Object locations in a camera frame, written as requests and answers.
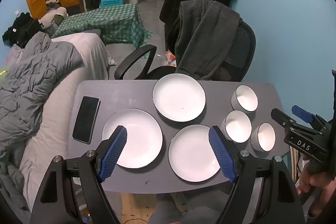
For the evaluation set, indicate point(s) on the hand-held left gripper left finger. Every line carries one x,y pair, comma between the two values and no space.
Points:
114,153

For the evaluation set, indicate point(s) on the black smartphone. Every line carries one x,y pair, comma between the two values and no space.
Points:
86,120

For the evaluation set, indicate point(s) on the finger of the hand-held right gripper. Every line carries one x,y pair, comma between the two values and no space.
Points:
282,116
302,112

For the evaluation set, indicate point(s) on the orange plastic bag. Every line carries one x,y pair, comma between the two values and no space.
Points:
170,57

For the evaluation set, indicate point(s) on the pile of black clothes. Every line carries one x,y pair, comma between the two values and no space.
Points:
22,28

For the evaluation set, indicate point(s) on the green checkered cloth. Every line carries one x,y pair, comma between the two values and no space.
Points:
105,19

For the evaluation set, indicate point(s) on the dark grey fleece robe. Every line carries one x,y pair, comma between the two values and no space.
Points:
204,35

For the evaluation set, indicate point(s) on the grey ribbed bowl white inside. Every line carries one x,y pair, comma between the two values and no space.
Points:
245,98
265,136
237,125

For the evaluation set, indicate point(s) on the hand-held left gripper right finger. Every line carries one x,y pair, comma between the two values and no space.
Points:
221,153

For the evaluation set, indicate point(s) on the pile of beige clothes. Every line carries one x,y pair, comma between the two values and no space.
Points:
53,16

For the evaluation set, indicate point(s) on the white plate with dark rim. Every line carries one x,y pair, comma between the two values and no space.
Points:
191,153
141,134
179,98

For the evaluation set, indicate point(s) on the grey comforter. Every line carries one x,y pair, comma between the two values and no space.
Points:
31,82

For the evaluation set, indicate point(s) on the leaning wooden boards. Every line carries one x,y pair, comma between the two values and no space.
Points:
296,163

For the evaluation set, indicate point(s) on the person's right hand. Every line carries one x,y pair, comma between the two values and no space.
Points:
323,192

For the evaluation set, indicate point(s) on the black mesh office chair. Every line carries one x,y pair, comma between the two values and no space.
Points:
244,43

